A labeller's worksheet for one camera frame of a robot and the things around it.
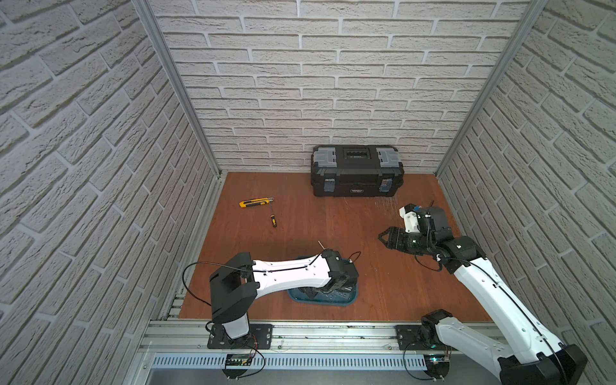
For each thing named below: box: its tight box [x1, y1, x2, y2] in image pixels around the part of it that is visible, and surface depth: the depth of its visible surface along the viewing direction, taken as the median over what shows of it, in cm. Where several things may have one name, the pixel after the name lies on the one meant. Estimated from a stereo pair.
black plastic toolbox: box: [310, 144, 406, 199], surface depth 103 cm
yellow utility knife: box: [239, 197, 275, 208], surface depth 109 cm
